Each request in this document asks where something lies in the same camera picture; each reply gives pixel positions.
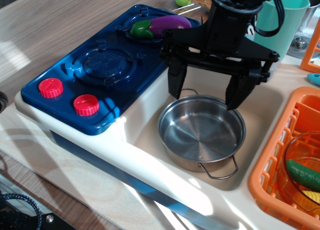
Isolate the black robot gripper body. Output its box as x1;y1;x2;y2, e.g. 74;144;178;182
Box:
161;0;280;83

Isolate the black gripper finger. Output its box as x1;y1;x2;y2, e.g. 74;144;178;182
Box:
168;61;187;99
225;73;260;110

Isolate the stainless steel pan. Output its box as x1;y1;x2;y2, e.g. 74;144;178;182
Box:
157;91;247;180

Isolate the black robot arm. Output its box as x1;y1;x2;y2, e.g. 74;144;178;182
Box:
160;0;285;110

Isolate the cream toy sink unit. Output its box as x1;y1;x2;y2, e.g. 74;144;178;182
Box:
15;57;320;230

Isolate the blue toy stove top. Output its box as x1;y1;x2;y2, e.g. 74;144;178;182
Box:
20;4;202;136

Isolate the red stove knob right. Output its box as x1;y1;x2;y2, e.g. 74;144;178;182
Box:
73;94;100;117

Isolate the red stove knob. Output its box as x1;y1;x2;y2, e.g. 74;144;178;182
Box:
73;94;100;117
38;77;64;99

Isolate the red stove knob left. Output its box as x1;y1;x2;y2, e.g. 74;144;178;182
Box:
38;77;64;99

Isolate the purple toy eggplant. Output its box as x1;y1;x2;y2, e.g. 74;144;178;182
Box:
129;15;192;39

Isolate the orange dish rack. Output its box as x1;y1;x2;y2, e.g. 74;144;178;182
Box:
248;86;320;230

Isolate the steel pot with lid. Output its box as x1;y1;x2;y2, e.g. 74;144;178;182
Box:
287;0;320;60

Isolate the teal plastic cup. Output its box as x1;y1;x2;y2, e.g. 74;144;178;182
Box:
253;0;310;60

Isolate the transparent orange bowl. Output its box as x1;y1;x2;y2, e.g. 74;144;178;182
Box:
277;131;320;212

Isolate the green toy cucumber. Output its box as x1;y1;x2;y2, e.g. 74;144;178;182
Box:
285;159;320;192

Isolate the yellow toy corn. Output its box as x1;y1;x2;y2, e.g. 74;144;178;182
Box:
293;190;320;215

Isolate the teal utensil handle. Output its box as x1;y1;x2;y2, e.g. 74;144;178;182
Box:
307;73;320;86

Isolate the orange frame stand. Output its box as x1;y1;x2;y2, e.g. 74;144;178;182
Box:
300;20;320;74

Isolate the black braided cable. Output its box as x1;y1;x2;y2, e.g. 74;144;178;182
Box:
0;192;43;230

